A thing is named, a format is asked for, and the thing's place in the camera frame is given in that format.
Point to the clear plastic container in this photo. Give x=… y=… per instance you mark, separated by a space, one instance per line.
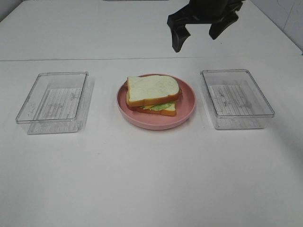
x=234 y=100
x=58 y=102

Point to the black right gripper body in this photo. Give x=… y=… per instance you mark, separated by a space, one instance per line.
x=204 y=12

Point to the bread slice with brown crust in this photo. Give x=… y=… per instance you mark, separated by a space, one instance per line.
x=163 y=112

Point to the yellow cheese slice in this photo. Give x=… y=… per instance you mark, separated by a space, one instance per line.
x=147 y=107

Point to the clear plastic right container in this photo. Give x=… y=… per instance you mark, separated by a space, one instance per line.
x=234 y=100

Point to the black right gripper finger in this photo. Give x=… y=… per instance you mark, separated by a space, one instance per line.
x=179 y=36
x=217 y=28

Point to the green lettuce leaf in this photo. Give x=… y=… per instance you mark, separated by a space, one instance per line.
x=169 y=106

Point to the clear plastic left container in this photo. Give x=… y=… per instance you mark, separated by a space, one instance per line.
x=58 y=102

